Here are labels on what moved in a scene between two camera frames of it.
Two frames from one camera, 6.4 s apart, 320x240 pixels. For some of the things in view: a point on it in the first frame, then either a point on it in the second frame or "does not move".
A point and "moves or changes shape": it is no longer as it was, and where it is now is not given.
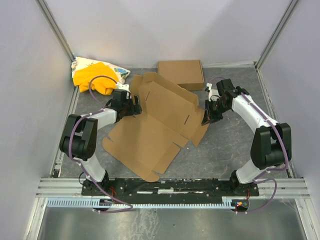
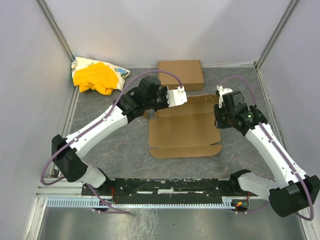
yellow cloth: [82, 77] does not move
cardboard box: [149, 142] moves or changes shape
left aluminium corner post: [49, 18] does not move
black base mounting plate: [169, 189] does not move
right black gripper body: [211, 115] -> [221, 116]
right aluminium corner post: [275, 33] does not move
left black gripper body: [135, 108] -> [162, 97]
